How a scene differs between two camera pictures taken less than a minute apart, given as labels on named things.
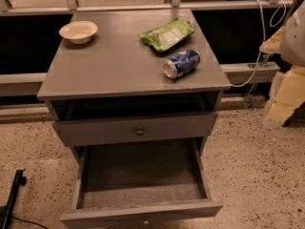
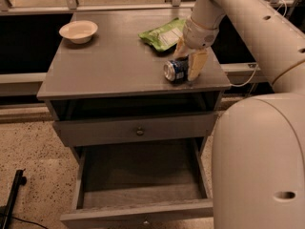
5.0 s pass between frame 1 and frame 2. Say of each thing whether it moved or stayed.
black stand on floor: stayed
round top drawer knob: stayed
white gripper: moved
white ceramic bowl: stayed
